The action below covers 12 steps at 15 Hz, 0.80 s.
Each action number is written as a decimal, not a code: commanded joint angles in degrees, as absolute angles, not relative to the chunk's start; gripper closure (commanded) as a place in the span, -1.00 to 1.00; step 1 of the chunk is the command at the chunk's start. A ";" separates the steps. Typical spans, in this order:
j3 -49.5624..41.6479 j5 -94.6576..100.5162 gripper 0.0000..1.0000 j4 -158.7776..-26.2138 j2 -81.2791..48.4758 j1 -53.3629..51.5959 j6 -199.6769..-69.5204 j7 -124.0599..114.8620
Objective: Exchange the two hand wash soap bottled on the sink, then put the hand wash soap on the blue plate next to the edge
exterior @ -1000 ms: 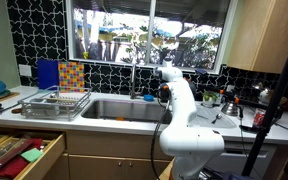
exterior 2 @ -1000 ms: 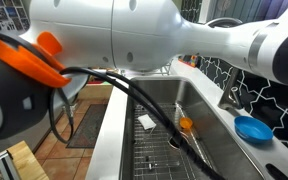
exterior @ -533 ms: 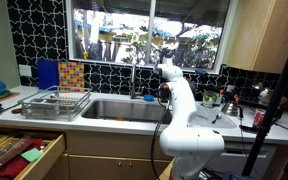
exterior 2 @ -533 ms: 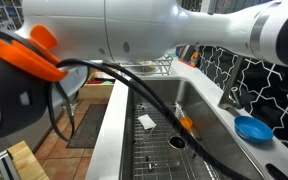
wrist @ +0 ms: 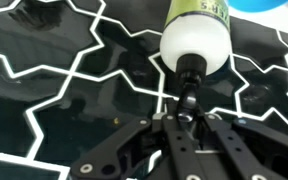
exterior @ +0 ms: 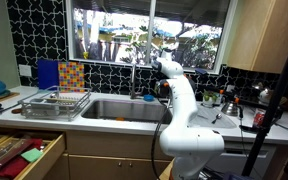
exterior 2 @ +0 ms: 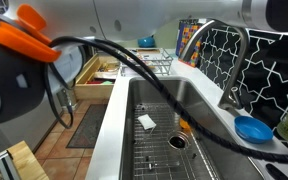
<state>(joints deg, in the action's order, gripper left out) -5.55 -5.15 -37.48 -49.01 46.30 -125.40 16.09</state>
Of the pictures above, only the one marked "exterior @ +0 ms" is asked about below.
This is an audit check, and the chrome sink faucet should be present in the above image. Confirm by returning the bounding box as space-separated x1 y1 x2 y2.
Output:
129 63 146 100

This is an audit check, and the stainless steel sink basin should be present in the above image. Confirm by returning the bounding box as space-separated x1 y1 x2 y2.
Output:
81 98 173 125

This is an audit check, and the white framed window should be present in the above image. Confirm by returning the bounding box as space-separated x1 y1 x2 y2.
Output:
65 0 238 75

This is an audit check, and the small potted green plant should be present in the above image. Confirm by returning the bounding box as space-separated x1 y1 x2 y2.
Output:
202 90 222 108

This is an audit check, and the wooden base cabinet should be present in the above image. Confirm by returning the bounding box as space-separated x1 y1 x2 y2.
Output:
65 130 172 180

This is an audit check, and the multicoloured checkered cutting board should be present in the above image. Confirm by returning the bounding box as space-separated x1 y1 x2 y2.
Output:
57 61 86 93

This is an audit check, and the metal spoon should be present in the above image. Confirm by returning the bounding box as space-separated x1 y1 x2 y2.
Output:
211 113 223 125

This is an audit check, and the grey drying mat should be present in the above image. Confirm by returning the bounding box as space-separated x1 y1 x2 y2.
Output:
192 104 238 130

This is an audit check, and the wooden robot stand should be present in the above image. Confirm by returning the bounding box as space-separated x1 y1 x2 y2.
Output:
157 162 174 180

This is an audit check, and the steel gooseneck kettle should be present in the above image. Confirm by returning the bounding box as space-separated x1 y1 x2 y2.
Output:
221 99 244 117

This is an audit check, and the blue cutting board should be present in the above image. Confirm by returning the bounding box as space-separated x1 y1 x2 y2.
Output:
37 59 60 90

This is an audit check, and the open wooden drawer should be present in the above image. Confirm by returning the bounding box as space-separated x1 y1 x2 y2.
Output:
0 129 67 180

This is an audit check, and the grey dishwasher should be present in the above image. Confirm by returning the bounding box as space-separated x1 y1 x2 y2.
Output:
203 141 279 180

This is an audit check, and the red soda can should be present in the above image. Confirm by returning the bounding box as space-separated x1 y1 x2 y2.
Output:
252 107 267 128

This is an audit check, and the white teapot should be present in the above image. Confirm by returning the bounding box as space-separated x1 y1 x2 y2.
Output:
257 87 276 104

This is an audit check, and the green cloth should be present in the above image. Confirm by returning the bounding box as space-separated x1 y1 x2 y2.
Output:
20 147 44 163

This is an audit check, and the black tripod pole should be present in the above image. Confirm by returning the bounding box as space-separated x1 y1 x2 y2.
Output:
241 51 288 177

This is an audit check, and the wooden board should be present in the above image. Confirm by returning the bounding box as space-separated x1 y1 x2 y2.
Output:
0 91 21 105

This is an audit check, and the red cloth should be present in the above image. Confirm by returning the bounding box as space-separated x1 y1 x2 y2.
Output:
0 138 44 179

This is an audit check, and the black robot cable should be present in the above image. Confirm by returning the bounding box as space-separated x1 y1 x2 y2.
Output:
149 96 172 180

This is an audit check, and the metal wire dish rack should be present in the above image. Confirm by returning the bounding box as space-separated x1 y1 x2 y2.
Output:
18 85 92 122

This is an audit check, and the white wall outlet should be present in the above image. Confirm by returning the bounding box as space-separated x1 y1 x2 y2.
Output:
18 63 33 78

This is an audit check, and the wooden wall cabinet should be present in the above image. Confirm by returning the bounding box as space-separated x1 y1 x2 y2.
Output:
227 0 288 77

